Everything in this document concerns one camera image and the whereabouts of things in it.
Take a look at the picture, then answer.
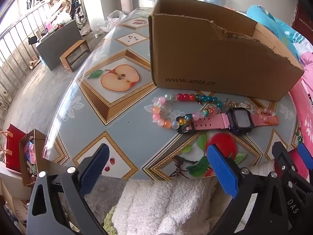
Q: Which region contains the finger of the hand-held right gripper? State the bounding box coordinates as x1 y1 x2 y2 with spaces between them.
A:
272 141 313 228
297 142 313 174

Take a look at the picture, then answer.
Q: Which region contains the blue patterned quilt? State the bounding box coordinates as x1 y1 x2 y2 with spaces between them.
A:
246 5 304 64

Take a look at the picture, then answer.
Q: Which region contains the wheelchair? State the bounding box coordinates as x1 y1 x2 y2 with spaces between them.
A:
70 0 86 30

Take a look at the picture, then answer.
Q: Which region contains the multicolour glass bead bracelet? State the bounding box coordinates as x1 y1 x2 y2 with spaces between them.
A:
152 92 223 130

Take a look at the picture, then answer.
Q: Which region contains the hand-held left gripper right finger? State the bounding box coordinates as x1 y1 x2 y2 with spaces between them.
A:
207 143 292 235

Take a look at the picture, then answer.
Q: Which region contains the pair of white shoes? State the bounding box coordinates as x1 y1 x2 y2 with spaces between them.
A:
0 90 13 108

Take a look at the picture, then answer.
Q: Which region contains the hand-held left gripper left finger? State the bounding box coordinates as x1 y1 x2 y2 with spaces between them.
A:
26 143 110 235

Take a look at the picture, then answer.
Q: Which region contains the square-faced smart watch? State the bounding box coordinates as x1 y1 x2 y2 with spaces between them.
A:
176 108 280 135

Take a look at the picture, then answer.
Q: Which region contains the grey cabinet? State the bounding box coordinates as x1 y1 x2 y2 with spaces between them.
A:
36 19 84 71

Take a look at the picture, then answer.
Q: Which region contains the white fluffy blanket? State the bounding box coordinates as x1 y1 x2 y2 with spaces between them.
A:
111 160 277 235

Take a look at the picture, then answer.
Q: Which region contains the dark red door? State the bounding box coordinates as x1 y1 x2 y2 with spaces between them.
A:
292 1 313 37

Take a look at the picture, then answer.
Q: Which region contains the metal railing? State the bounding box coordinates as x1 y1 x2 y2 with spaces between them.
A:
0 0 61 98

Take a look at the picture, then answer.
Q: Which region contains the white plastic bag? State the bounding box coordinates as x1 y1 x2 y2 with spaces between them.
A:
98 10 128 32

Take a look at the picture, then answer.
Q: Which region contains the pile of clothes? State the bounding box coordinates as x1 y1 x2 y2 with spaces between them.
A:
48 0 79 22

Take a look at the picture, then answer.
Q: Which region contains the red paper bag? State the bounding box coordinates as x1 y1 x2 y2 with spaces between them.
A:
0 124 27 174

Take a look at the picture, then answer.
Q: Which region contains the fruit print tablecloth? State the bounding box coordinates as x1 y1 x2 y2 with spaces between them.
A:
43 6 304 182

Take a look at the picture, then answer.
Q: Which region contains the pink orange bead bracelet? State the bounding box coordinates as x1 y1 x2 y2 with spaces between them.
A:
253 106 280 126

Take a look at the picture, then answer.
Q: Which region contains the brown cardboard box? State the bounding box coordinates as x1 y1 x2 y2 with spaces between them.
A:
148 0 305 102

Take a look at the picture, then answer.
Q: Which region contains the pair of beige slippers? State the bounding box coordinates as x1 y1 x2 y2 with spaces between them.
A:
28 57 41 69

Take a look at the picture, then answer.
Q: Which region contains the pink floral blanket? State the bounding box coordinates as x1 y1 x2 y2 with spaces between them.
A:
289 51 313 152

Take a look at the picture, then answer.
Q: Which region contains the wooden stool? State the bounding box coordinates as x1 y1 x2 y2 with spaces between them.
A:
59 39 91 72

